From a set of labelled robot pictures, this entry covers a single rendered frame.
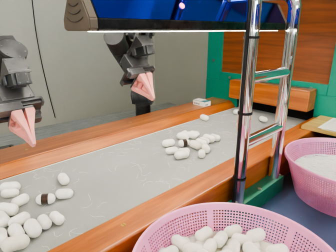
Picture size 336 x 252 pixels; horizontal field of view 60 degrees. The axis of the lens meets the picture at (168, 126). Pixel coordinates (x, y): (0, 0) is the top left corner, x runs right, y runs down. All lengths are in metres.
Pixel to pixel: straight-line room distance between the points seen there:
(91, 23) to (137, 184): 0.33
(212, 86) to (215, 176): 0.73
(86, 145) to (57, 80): 1.97
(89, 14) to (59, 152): 0.41
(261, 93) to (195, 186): 0.60
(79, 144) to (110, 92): 2.19
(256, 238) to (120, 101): 2.64
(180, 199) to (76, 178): 0.25
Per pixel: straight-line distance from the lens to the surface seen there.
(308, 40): 1.09
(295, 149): 0.81
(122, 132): 0.85
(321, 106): 1.08
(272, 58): 1.14
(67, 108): 2.80
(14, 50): 0.70
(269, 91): 1.07
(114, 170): 0.67
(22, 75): 0.65
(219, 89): 1.26
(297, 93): 1.03
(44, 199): 0.58
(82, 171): 0.69
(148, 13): 0.52
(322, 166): 0.78
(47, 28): 2.69
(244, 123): 0.54
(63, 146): 0.77
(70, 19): 0.49
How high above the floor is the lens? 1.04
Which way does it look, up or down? 18 degrees down
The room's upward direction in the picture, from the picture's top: straight up
